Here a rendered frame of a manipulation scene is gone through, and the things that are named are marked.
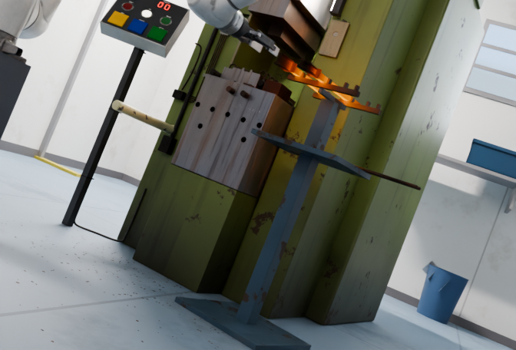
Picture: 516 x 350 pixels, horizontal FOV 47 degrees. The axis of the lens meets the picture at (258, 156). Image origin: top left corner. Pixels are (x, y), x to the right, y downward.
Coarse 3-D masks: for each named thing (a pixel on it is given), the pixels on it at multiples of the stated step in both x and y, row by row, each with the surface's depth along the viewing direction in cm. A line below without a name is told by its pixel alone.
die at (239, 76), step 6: (222, 72) 279; (228, 72) 277; (234, 72) 276; (240, 72) 274; (246, 72) 273; (252, 72) 271; (228, 78) 276; (234, 78) 275; (240, 78) 273; (246, 78) 272; (252, 78) 271; (258, 78) 269; (252, 84) 270; (294, 102) 305
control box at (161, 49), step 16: (128, 0) 289; (144, 0) 291; (160, 0) 292; (160, 16) 287; (176, 16) 288; (112, 32) 282; (128, 32) 279; (144, 32) 280; (176, 32) 284; (144, 48) 283; (160, 48) 279
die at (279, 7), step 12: (264, 0) 277; (276, 0) 274; (288, 0) 271; (252, 12) 282; (264, 12) 276; (276, 12) 273; (288, 12) 273; (300, 12) 282; (264, 24) 293; (288, 24) 277; (300, 24) 285; (312, 24) 295; (300, 36) 289; (312, 36) 299; (312, 48) 303
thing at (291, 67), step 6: (282, 54) 218; (276, 60) 219; (282, 60) 219; (288, 60) 222; (282, 66) 219; (288, 66) 223; (294, 66) 224; (294, 72) 227; (300, 72) 229; (318, 90) 243
